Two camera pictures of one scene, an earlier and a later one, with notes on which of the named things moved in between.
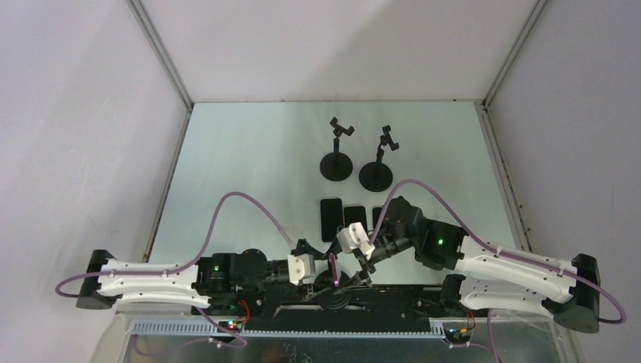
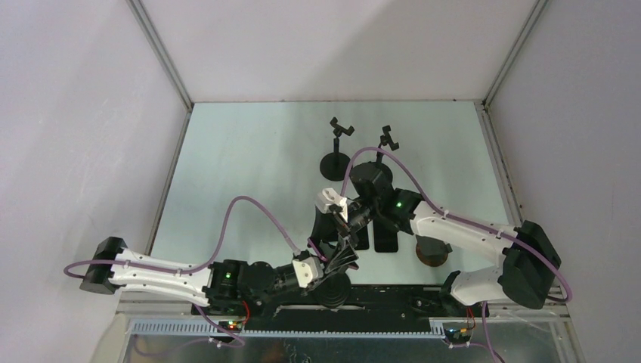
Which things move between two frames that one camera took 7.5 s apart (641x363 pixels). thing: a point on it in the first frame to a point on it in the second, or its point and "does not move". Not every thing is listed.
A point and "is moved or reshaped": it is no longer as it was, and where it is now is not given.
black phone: x=355 y=214 is moved or reshaped
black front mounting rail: x=394 y=308 does not move
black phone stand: x=378 y=176 does not move
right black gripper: x=357 y=281 to x=324 y=224
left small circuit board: x=234 y=326 does not move
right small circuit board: x=457 y=336 does not move
